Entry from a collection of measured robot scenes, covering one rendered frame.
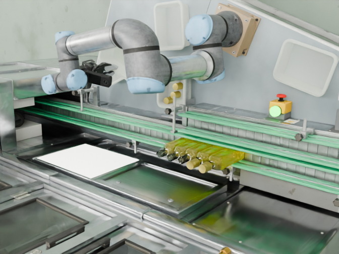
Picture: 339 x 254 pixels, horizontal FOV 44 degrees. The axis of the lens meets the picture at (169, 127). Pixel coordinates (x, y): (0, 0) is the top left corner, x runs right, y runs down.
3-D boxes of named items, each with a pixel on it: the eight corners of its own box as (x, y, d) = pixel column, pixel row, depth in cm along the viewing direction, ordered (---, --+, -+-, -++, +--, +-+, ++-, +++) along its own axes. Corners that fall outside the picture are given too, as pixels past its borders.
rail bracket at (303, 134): (306, 132, 161) (292, 140, 151) (307, 114, 159) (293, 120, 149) (316, 134, 158) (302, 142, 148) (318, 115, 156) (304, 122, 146)
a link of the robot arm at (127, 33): (135, 8, 123) (45, 34, 155) (140, 46, 124) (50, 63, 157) (162, 9, 131) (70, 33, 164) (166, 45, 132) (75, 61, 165)
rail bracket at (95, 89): (102, 105, 245) (71, 112, 228) (101, 76, 240) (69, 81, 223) (107, 106, 242) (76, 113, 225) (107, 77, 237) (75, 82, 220)
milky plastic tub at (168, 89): (167, 104, 217) (156, 107, 211) (167, 60, 212) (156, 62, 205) (194, 109, 207) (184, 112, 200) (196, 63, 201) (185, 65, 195)
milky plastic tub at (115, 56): (120, 24, 189) (106, 23, 182) (155, 45, 179) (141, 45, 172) (110, 59, 197) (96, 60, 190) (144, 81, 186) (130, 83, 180)
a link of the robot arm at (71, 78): (68, 60, 152) (52, 63, 159) (73, 91, 153) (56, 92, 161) (86, 58, 157) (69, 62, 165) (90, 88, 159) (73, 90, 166)
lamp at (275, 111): (271, 115, 174) (267, 116, 172) (272, 104, 173) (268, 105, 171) (281, 117, 171) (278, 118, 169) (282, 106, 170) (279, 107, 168)
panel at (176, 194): (86, 147, 231) (32, 163, 205) (85, 141, 230) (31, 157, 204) (227, 191, 177) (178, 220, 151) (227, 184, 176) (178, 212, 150)
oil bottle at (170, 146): (189, 145, 197) (160, 156, 181) (190, 133, 196) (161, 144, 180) (200, 147, 194) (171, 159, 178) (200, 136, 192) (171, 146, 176)
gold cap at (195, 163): (191, 165, 168) (185, 167, 165) (193, 156, 167) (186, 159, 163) (199, 168, 166) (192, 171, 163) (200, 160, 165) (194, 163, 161)
